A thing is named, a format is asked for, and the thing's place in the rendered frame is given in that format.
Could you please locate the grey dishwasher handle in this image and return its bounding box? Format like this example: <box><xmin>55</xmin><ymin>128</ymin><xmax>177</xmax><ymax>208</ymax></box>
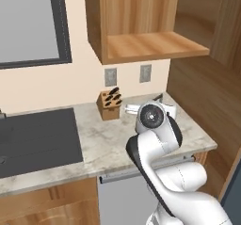
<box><xmin>99</xmin><ymin>154</ymin><xmax>196</xmax><ymax>185</ymax></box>

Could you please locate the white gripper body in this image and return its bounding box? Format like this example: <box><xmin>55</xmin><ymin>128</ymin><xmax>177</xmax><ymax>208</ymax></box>
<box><xmin>123</xmin><ymin>103</ymin><xmax>179</xmax><ymax>119</ymax></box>

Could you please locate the wooden base cabinet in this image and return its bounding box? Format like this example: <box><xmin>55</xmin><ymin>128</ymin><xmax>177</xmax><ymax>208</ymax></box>
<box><xmin>0</xmin><ymin>176</ymin><xmax>101</xmax><ymax>225</ymax></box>

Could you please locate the wooden knife block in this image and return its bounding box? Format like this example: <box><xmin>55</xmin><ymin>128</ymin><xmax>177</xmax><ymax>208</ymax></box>
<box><xmin>95</xmin><ymin>86</ymin><xmax>124</xmax><ymax>121</ymax></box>

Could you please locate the tall wooden cabinet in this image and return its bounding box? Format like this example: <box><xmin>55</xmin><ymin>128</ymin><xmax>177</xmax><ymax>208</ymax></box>
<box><xmin>166</xmin><ymin>0</ymin><xmax>241</xmax><ymax>204</ymax></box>

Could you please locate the grey wall socket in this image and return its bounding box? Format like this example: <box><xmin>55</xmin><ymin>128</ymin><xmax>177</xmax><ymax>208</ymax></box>
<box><xmin>138</xmin><ymin>64</ymin><xmax>153</xmax><ymax>84</ymax></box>
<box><xmin>104</xmin><ymin>67</ymin><xmax>118</xmax><ymax>88</ymax></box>

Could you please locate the open wooden wall cabinet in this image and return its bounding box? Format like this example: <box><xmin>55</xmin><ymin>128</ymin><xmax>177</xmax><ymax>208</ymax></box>
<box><xmin>83</xmin><ymin>0</ymin><xmax>226</xmax><ymax>66</ymax></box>

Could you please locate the grey dishwasher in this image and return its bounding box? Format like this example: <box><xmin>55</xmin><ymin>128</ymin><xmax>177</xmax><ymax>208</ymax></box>
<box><xmin>97</xmin><ymin>153</ymin><xmax>196</xmax><ymax>225</ymax></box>

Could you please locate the dark grey sink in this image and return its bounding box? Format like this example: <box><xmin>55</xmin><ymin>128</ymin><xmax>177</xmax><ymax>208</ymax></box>
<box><xmin>0</xmin><ymin>106</ymin><xmax>85</xmax><ymax>180</ymax></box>

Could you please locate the dark framed window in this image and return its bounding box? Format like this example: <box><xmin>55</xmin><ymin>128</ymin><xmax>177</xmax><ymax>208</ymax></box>
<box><xmin>0</xmin><ymin>0</ymin><xmax>73</xmax><ymax>71</ymax></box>

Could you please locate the dark grey panel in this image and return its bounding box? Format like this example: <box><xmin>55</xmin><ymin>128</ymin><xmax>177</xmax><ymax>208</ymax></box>
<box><xmin>217</xmin><ymin>147</ymin><xmax>241</xmax><ymax>225</ymax></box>

